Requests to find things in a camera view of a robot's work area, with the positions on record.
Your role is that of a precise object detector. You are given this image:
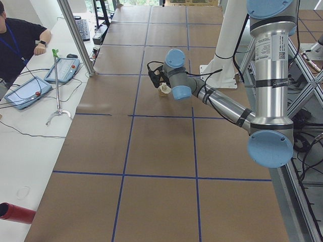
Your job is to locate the person bare forearm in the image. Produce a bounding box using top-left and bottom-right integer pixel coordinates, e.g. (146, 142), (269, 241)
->
(40, 30), (52, 45)

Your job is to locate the blue grey teach pendant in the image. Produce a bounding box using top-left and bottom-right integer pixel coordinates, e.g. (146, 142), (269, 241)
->
(3, 76), (53, 111)
(43, 57), (81, 84)

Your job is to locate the white column stand with plate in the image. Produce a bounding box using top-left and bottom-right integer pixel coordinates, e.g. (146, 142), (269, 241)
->
(199, 0), (251, 90)

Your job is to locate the black frame cable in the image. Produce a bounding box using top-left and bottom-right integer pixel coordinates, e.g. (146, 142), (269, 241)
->
(292, 110), (323, 177)

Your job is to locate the black keyboard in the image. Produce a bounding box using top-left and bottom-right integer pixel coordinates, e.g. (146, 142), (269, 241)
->
(74, 18), (91, 43)

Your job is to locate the person hand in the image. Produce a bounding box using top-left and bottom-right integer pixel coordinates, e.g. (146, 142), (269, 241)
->
(33, 44), (47, 56)

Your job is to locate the thin black desk cable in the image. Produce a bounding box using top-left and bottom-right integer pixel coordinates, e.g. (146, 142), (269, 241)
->
(0, 120), (67, 139)

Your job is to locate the person in black shirt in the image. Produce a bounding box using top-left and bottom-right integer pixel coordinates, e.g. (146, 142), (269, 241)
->
(0, 4), (52, 85)

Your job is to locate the clear plastic tube cap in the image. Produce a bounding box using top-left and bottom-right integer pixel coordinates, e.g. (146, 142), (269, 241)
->
(16, 185), (32, 201)

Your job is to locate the aluminium profile post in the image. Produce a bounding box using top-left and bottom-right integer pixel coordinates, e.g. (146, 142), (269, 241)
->
(57, 0), (97, 77)

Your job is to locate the black box computer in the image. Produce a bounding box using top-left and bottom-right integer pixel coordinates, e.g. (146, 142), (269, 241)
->
(92, 25), (109, 46)

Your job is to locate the white side desk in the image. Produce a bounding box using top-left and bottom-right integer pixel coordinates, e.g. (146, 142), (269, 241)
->
(0, 5), (117, 242)

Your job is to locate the black metal rack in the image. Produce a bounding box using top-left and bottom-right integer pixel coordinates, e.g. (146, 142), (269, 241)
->
(92, 0), (113, 29)

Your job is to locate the metal reacher with green handle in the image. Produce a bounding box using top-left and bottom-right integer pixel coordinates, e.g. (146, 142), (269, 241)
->
(45, 48), (74, 126)

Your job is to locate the red cylinder tube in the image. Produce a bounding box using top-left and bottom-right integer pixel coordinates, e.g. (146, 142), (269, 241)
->
(0, 202), (37, 225)

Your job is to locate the blue neck lanyard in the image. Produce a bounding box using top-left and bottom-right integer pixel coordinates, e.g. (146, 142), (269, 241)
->
(0, 23), (29, 64)

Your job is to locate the copper tipped metal cylinder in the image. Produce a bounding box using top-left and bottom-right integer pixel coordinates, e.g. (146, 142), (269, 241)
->
(303, 53), (321, 74)

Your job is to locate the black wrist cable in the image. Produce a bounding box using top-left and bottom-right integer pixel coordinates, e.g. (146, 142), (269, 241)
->
(147, 60), (224, 104)

